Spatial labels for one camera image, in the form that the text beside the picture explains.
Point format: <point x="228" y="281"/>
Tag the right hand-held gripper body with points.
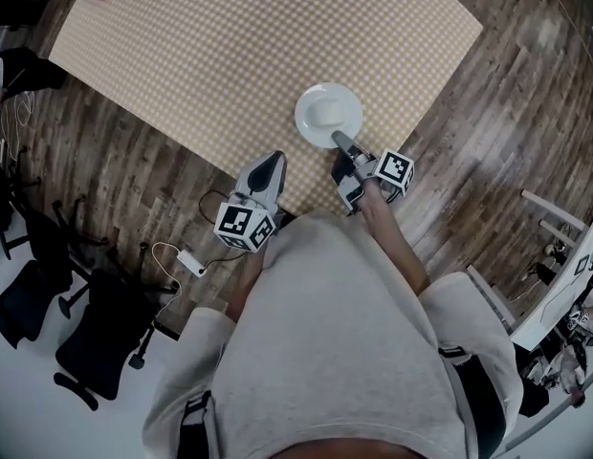
<point x="394" y="170"/>

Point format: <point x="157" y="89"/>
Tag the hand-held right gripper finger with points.
<point x="349" y="146"/>

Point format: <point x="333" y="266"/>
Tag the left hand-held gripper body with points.
<point x="239" y="223"/>

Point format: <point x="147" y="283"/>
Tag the black office chair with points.
<point x="105" y="333"/>
<point x="28" y="299"/>
<point x="43" y="237"/>

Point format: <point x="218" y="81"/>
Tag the checkered beige tablecloth table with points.
<point x="205" y="65"/>

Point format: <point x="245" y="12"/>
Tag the person's right forearm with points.
<point x="392" y="237"/>

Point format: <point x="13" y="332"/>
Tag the cluttered equipment pile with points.
<point x="564" y="366"/>

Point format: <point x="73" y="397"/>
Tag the white round plate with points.
<point x="315" y="137"/>

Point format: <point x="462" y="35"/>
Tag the person's left forearm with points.
<point x="244" y="290"/>

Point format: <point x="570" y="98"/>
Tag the person's grey sweatshirt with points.
<point x="335" y="328"/>

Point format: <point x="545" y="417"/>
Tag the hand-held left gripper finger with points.
<point x="277" y="184"/>
<point x="251" y="175"/>

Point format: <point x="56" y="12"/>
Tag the white table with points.
<point x="559" y="299"/>

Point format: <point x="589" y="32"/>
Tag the white power strip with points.
<point x="191" y="262"/>

